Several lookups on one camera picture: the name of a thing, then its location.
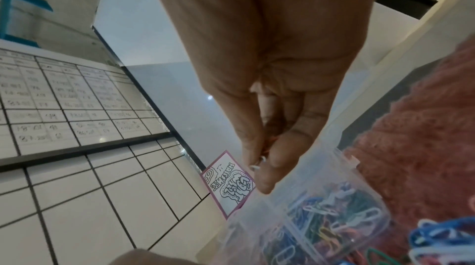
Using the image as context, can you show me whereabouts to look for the person's left hand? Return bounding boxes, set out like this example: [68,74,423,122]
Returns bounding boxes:
[111,248,203,265]

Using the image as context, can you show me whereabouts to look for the person's right hand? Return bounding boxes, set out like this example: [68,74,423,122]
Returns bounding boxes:
[141,0,381,196]

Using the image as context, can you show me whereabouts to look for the white paper clip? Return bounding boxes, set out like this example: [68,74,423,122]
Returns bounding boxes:
[249,155,268,171]

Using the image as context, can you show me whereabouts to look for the transparent storage box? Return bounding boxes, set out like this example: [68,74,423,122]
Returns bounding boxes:
[196,129,392,265]

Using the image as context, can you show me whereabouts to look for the pile of colourful paper clips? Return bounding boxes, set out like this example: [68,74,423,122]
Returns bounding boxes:
[259,181,388,265]
[365,215,475,265]

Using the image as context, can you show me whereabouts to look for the pink framed drawing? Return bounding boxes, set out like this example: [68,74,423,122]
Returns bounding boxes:
[200,150,258,220]

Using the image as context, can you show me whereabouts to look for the pink ribbed mat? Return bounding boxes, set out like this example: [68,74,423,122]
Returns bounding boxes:
[343,37,475,265]

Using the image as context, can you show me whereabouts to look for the blue frame bars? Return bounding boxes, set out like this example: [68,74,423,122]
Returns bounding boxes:
[0,0,53,48]

